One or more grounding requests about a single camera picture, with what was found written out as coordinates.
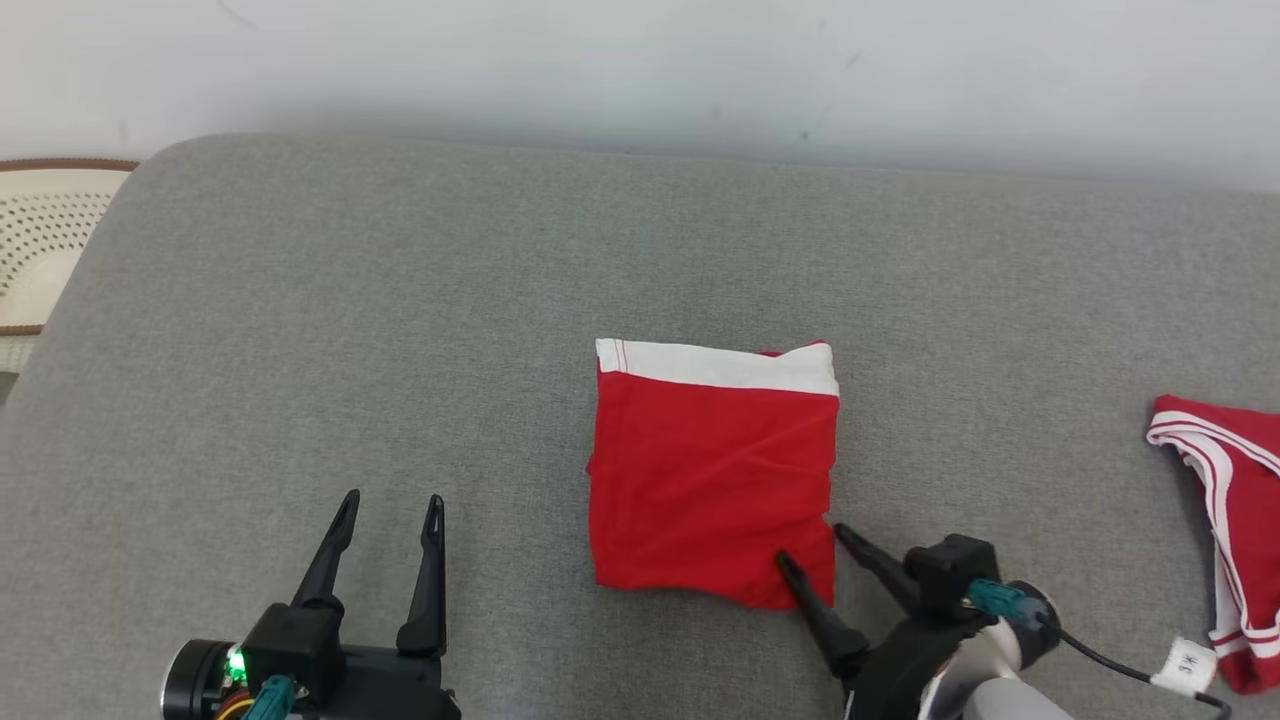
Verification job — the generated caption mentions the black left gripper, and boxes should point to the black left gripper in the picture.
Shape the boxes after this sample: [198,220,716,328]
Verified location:
[160,489,462,720]

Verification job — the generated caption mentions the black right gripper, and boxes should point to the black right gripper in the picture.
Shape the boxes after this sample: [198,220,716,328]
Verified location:
[775,524,992,720]

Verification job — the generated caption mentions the red shorts with white trim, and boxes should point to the red shorts with white trim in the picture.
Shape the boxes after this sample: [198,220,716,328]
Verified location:
[587,338,841,611]

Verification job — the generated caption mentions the red white basketball jersey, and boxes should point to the red white basketball jersey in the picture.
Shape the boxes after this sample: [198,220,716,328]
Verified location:
[1146,394,1280,695]

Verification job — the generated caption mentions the grey fabric sofa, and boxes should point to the grey fabric sofa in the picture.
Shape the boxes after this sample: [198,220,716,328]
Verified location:
[0,133,1280,720]

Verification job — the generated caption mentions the cream perforated laundry basket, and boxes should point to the cream perforated laundry basket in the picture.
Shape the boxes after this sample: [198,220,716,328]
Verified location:
[0,158,141,376]

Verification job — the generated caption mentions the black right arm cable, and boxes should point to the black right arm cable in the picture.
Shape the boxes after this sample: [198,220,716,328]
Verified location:
[1040,618,1233,720]

